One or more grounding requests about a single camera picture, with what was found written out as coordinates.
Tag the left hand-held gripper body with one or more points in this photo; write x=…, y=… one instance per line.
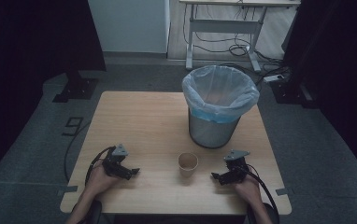
x=115, y=161

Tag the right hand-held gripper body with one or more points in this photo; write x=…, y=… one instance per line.
x=237, y=168

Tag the person's right hand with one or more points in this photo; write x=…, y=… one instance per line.
x=248, y=190

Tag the person's left hand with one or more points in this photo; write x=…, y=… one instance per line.
x=100, y=182

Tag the brown paper cup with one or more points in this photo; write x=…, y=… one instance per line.
x=188, y=165

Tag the metal mesh trash bin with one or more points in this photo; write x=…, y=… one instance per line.
x=212, y=133

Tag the grey tape strip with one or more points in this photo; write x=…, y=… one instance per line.
x=284, y=191

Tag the translucent blue bin liner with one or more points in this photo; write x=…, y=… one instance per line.
x=220, y=90

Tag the black stand base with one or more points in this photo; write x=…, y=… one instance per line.
x=76, y=88
x=288, y=91

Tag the white power strip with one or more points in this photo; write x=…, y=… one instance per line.
x=273, y=78

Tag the white cabinet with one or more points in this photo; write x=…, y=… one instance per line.
x=130, y=26

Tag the black curtain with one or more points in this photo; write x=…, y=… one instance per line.
x=27, y=40
x=338, y=62

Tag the white metal table frame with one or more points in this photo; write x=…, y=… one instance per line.
x=226, y=26

